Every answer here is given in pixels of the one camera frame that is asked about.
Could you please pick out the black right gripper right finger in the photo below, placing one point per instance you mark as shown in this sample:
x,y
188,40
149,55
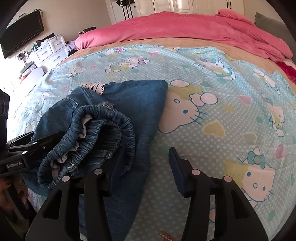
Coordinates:
x,y
235,218

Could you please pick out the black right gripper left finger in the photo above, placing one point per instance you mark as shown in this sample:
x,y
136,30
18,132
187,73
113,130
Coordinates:
x,y
58,218

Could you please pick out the blue denim lace-trimmed pants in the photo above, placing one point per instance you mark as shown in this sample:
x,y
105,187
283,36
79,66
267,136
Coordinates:
x,y
118,125

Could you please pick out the person's left hand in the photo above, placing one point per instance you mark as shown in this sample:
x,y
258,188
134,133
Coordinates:
x,y
21,190

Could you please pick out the white bed footboard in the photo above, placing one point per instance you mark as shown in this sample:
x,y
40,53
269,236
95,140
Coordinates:
x,y
29,82

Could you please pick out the light blue cartoon bedsheet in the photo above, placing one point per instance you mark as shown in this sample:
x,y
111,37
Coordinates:
x,y
225,115

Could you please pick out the white drawer chest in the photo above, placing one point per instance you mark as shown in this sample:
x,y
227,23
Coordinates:
x,y
50,53

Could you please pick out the pile of clothes beside bed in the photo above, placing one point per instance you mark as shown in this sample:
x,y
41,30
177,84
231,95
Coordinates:
x,y
289,68

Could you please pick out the hanging bags on door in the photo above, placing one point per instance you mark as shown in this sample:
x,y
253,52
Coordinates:
x,y
126,8

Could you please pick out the white wardrobe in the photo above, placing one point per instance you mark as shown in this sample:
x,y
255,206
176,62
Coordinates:
x,y
206,7

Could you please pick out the pink duvet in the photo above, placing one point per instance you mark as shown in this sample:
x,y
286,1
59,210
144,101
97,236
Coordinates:
x,y
226,26

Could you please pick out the grey pillow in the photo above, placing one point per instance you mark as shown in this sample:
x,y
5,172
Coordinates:
x,y
277,29

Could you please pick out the black wall television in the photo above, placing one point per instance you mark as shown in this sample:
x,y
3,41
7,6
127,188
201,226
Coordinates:
x,y
21,32

